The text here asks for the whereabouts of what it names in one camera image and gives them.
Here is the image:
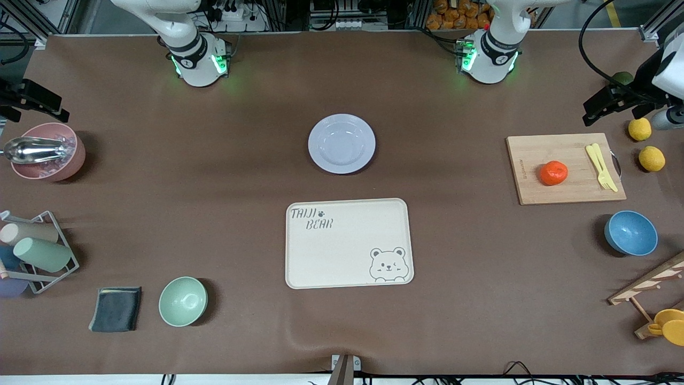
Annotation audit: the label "green bowl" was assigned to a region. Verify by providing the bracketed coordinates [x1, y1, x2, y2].
[159, 276, 208, 327]

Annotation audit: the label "yellow lemon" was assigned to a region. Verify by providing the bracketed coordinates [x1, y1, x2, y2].
[639, 145, 666, 172]
[628, 117, 652, 142]

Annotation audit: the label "blue cup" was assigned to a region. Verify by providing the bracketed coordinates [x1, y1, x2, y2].
[0, 245, 22, 271]

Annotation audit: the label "blue bowl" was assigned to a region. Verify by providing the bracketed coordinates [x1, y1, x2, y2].
[604, 210, 659, 257]

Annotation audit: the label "pink bowl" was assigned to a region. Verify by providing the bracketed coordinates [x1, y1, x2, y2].
[11, 122, 86, 182]

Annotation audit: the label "orange fruit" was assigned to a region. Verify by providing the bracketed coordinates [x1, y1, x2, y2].
[540, 160, 569, 186]

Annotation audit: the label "yellow plastic knife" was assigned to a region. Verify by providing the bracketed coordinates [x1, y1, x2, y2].
[585, 144, 610, 189]

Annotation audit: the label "beige cup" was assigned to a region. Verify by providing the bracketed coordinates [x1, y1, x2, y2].
[0, 222, 59, 246]

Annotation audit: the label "purple cup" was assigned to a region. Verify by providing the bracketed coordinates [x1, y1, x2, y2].
[0, 277, 30, 298]

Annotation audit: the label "dark grey folded cloth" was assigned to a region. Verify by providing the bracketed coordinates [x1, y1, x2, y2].
[89, 287, 143, 333]

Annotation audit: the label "grey wire cup rack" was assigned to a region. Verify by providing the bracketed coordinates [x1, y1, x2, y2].
[0, 210, 80, 295]

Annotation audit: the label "white power strip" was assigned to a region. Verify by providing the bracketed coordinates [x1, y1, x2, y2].
[206, 0, 269, 33]

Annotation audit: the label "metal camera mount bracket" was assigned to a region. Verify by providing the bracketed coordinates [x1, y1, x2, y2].
[327, 354, 362, 385]

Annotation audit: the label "wooden cutting board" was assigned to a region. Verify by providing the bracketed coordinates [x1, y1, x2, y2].
[506, 133, 627, 206]

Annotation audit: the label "lavender round plate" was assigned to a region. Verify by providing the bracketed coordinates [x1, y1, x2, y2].
[308, 113, 376, 175]

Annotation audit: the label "clear ice cubes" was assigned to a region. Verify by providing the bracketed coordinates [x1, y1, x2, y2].
[32, 135, 76, 175]

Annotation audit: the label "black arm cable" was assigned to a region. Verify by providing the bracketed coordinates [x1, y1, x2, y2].
[0, 16, 29, 66]
[579, 0, 663, 103]

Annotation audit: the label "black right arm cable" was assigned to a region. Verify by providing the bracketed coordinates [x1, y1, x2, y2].
[0, 16, 29, 66]

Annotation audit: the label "bag of orange toys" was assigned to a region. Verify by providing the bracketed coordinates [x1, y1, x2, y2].
[426, 0, 493, 30]

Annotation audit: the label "silver metal scoop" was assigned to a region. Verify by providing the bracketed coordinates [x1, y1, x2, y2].
[0, 137, 67, 165]

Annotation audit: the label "yellow mug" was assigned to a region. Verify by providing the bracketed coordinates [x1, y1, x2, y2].
[648, 309, 684, 347]

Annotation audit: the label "wooden peg rack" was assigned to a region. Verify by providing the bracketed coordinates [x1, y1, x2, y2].
[608, 251, 684, 340]

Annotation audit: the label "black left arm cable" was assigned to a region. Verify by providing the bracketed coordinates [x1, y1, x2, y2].
[579, 0, 663, 103]

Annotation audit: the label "green cup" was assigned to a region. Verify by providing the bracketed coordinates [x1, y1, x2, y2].
[13, 237, 73, 273]

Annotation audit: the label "cream bear print tray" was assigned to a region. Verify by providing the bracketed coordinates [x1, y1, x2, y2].
[285, 198, 415, 290]

